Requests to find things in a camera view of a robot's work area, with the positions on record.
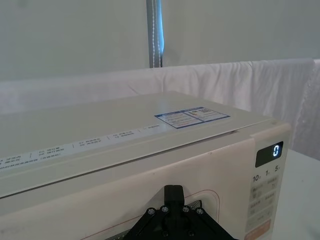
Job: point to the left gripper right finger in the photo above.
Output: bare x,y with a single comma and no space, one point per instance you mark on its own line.
179,195

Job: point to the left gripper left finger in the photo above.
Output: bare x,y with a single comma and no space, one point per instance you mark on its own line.
169,195

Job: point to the cream microwave oven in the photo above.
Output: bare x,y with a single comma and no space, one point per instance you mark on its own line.
125,175

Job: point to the blue bordered sticker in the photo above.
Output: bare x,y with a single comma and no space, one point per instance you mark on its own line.
192,117

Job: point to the oven control panel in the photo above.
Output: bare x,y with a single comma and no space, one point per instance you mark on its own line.
265,195

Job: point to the long white label strip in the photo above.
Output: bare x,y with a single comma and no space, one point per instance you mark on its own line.
87,146

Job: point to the white table cloth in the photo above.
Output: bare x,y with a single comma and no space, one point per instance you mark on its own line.
305,200

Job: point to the white wrinkled draped cloth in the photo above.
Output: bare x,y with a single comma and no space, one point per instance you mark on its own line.
225,77

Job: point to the grey striped post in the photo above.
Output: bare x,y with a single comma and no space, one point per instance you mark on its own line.
155,32

